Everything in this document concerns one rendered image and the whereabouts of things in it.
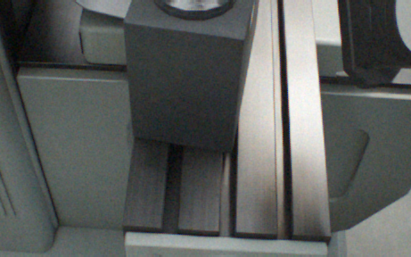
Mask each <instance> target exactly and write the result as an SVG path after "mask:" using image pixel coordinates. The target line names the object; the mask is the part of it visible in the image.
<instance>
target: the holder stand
mask: <svg viewBox="0 0 411 257"><path fill-rule="evenodd" d="M258 9H259V0H132V1H131V4H130V6H129V7H128V10H127V14H126V16H125V18H124V20H123V29H124V38H125V48H126V57H127V60H126V65H127V82H128V92H129V101H130V110H131V119H132V128H133V137H138V138H148V139H153V140H158V141H163V142H168V143H172V144H178V145H187V146H191V147H197V148H202V149H207V150H212V151H222V152H228V153H231V151H233V147H234V139H235V135H236V130H237V126H238V121H239V117H240V112H241V103H242V96H243V90H244V87H245V82H246V79H247V74H248V69H249V65H250V60H251V48H252V44H253V39H254V36H255V30H256V27H257V20H258Z"/></svg>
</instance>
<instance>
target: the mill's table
mask: <svg viewBox="0 0 411 257"><path fill-rule="evenodd" d="M324 140H325V132H324V122H323V112H322V102H321V92H320V82H319V73H318V63H317V53H316V34H315V24H314V14H313V7H312V2H311V0H259V9H258V20H257V27H256V30H255V36H254V39H253V44H252V48H251V60H250V65H249V69H248V74H247V79H246V82H245V87H244V90H243V96H242V103H241V112H240V117H239V121H238V126H237V130H236V135H235V139H234V147H233V151H231V153H228V152H222V151H212V150H207V149H202V148H197V147H191V146H187V145H178V144H172V143H168V142H163V141H158V140H153V139H148V138H138V137H134V138H133V150H132V156H131V163H130V169H129V174H128V181H127V192H126V204H125V210H124V215H123V222H122V230H123V236H124V242H125V248H126V254H127V257H326V255H327V246H328V245H329V243H330V241H331V238H332V229H331V219H330V210H329V190H328V180H327V170H326V160H325V141H324Z"/></svg>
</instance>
